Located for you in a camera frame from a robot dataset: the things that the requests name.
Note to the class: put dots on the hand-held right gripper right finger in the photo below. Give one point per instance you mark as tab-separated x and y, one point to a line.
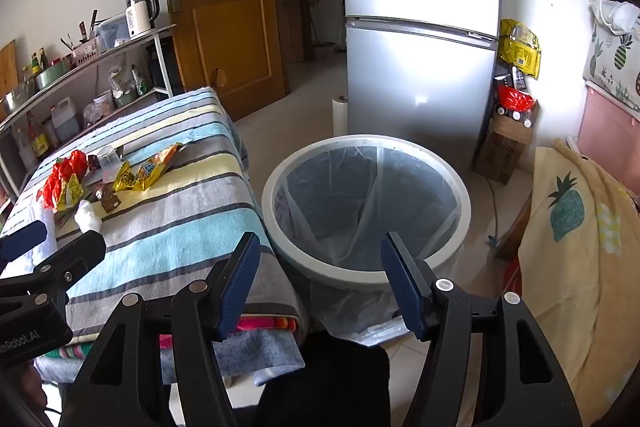
405	287

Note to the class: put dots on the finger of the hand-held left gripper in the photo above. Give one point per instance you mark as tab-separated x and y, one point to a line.
27	237
75	252

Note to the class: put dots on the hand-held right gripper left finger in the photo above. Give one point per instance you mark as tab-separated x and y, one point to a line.
240	287

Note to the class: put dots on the white round trash bin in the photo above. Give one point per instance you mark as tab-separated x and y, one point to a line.
350	274

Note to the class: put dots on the red plastic bag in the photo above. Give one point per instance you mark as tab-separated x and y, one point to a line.
60	179

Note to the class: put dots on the clear plastic cup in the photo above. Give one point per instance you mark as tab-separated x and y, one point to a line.
107	164

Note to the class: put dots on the white crumpled tissue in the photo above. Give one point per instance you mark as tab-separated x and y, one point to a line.
87	216

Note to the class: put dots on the colourful quilt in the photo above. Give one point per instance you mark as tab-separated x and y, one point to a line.
270	323

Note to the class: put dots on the brown wrapper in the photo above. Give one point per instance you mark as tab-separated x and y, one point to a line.
107	201

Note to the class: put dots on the grey blue blanket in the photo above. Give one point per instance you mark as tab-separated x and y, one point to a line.
260	357

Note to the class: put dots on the gold foil wrapper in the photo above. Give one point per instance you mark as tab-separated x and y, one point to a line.
122	179

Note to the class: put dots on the clear liquid bottle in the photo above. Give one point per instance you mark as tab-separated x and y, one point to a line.
22	147

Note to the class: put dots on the clear plastic bin liner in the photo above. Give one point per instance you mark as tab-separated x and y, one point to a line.
350	207

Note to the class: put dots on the red cap sauce bottle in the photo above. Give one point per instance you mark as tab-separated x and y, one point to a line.
37	139

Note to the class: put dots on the striped blanket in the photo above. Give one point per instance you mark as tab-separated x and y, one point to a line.
175	207

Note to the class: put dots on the orange yellow snack packet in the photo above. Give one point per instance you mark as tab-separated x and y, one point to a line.
152	167

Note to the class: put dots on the person's black clothing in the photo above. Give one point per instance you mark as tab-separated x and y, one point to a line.
340	382

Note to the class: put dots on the plastic jug with dark liquid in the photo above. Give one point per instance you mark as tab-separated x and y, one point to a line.
65	119

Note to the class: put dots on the steel bowl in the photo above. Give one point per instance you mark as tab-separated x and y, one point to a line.
17	99

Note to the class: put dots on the crumpled clear plastic bag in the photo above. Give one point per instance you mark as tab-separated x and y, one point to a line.
92	113

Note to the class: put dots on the white lidded tub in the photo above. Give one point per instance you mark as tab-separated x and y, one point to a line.
102	99

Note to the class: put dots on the green bowl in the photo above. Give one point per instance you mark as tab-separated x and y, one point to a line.
127	99

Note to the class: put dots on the green basin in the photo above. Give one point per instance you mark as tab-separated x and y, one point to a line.
52	74

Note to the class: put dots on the yellow pineapple blanket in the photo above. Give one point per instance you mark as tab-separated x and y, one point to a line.
575	297

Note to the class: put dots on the cardboard box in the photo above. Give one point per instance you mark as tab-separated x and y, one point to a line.
502	147

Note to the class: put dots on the wooden cutting board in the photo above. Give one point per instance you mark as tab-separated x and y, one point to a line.
9	67

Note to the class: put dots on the green label sauce bottle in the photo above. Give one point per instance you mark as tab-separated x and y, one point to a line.
36	63

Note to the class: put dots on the white green food bags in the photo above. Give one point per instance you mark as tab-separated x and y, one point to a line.
117	79

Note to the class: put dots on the dark sauce bottle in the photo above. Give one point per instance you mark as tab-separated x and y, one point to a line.
44	57

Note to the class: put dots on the white paper roll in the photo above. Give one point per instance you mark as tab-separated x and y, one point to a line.
340	117

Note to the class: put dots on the green packet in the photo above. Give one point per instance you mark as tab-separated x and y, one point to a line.
137	79

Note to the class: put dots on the pink utensil basket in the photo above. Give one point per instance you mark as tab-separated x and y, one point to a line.
85	54

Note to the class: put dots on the black oven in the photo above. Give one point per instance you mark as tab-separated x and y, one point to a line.
162	62

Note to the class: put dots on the red bag in box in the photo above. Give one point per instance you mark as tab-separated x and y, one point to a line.
515	99

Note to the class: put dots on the clear storage box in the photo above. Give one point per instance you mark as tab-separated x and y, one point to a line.
112	32

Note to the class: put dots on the metal shelf rack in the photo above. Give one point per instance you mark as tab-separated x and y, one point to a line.
140	38

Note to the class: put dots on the silver refrigerator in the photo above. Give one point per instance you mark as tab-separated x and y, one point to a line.
415	57

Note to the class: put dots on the white electric kettle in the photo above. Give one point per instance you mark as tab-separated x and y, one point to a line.
140	12

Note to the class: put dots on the pink cabinet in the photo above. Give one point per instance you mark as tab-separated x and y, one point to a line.
607	127

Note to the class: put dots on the yellow hanging bags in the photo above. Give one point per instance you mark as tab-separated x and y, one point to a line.
520	49

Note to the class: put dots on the wooden door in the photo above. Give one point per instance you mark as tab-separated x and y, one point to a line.
225	7

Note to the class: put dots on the pineapple print cloth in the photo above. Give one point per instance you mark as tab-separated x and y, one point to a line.
607	57

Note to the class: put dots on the white cloth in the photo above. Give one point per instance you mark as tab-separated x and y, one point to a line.
617	14

